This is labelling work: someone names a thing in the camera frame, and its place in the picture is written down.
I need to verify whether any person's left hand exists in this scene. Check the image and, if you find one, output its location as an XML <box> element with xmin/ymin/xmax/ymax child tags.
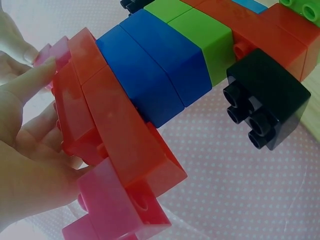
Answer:
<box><xmin>0</xmin><ymin>7</ymin><xmax>94</xmax><ymax>227</ymax></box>

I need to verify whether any multicoloured toy brick structure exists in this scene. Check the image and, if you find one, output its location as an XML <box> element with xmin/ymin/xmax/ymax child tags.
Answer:
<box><xmin>32</xmin><ymin>0</ymin><xmax>320</xmax><ymax>240</ymax></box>

